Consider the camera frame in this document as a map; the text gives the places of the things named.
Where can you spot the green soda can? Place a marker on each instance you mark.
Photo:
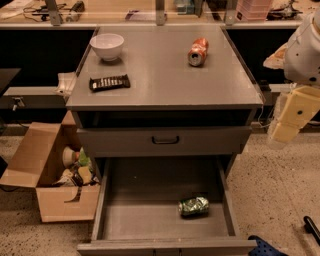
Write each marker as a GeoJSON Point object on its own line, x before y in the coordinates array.
{"type": "Point", "coordinates": [193, 206]}

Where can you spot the open cardboard box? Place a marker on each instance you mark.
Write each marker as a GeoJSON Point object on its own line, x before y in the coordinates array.
{"type": "Point", "coordinates": [38, 164]}

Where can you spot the grey drawer cabinet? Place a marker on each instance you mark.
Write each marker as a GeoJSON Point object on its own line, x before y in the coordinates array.
{"type": "Point", "coordinates": [166, 91]}

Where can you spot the white bowl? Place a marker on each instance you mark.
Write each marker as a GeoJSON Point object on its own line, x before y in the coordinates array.
{"type": "Point", "coordinates": [107, 46]}

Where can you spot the closed grey top drawer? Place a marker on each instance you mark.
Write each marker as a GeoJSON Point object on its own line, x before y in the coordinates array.
{"type": "Point", "coordinates": [163, 141]}

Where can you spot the open grey middle drawer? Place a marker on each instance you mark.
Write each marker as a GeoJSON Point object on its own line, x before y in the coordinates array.
{"type": "Point", "coordinates": [137, 212]}

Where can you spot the black rod on floor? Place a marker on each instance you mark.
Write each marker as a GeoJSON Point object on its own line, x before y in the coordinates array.
{"type": "Point", "coordinates": [311, 228]}

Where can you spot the dark snack bar packet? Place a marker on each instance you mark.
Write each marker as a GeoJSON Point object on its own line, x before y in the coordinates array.
{"type": "Point", "coordinates": [109, 83]}

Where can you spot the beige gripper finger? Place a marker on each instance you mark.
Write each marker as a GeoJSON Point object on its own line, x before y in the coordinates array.
{"type": "Point", "coordinates": [292, 112]}

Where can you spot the pink container on shelf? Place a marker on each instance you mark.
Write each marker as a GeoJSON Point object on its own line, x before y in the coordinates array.
{"type": "Point", "coordinates": [253, 10]}

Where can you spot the white cup in box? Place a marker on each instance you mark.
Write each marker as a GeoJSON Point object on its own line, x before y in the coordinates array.
{"type": "Point", "coordinates": [69, 156]}

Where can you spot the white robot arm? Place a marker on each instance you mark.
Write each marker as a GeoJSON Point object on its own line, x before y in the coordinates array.
{"type": "Point", "coordinates": [302, 56]}

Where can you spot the orange soda can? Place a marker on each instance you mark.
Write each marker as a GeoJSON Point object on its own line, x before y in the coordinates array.
{"type": "Point", "coordinates": [198, 52]}

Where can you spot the crumpled white plastic bag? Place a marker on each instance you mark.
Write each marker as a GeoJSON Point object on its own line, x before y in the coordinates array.
{"type": "Point", "coordinates": [66, 83]}

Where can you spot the blue perforated object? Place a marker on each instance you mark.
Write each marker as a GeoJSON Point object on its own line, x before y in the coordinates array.
{"type": "Point", "coordinates": [263, 248]}

